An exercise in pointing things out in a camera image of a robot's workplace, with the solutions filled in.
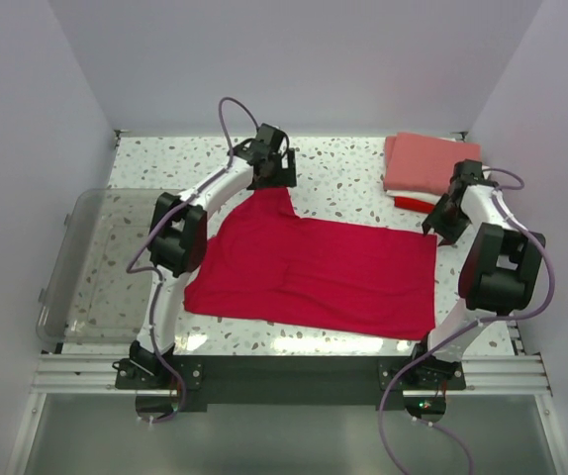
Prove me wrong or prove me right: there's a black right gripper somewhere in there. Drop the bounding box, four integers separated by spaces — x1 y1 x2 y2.
422 193 470 246

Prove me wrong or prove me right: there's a crimson red t-shirt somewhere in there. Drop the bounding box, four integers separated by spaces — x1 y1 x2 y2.
184 189 436 340

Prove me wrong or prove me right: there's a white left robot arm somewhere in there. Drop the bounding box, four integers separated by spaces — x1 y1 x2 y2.
129 124 297 388

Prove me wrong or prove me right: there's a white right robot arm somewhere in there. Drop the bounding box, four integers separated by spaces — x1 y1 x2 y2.
408 160 547 389

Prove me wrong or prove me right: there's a folded red t-shirt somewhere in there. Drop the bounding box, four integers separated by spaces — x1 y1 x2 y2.
394 196 434 214

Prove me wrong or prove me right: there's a folded pink t-shirt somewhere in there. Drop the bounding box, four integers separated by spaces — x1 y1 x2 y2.
383 133 481 196

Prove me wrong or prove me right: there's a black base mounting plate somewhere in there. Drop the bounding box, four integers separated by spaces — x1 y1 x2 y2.
114 353 467 416

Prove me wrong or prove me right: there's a clear plastic bin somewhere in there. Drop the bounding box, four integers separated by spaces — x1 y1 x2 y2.
37 188 163 345

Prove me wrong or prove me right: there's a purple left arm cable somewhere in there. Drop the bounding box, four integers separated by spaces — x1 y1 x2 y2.
126 96 263 425

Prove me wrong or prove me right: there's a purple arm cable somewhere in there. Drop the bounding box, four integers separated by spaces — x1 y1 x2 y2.
378 167 557 475
126 96 263 425

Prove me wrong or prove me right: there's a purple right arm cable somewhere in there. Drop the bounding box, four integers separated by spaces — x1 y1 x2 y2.
378 167 557 475

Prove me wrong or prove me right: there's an aluminium extrusion rail frame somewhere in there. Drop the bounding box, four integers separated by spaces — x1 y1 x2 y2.
6 129 568 475

